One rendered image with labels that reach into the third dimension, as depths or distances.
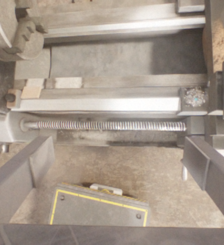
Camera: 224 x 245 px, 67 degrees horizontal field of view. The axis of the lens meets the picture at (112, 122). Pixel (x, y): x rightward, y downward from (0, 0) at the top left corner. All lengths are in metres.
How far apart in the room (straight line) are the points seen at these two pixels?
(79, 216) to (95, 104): 0.88
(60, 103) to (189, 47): 0.67
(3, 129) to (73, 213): 0.76
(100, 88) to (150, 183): 1.05
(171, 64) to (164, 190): 1.06
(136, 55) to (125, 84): 0.23
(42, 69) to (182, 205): 1.44
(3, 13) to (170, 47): 0.70
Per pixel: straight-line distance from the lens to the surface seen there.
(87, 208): 1.35
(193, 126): 0.78
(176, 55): 0.95
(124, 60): 0.92
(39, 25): 0.70
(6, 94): 0.86
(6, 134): 0.97
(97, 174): 1.61
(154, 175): 1.57
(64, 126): 0.89
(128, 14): 0.91
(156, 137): 1.15
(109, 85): 0.76
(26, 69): 1.10
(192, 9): 0.91
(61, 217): 1.43
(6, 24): 0.62
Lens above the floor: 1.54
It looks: 79 degrees down
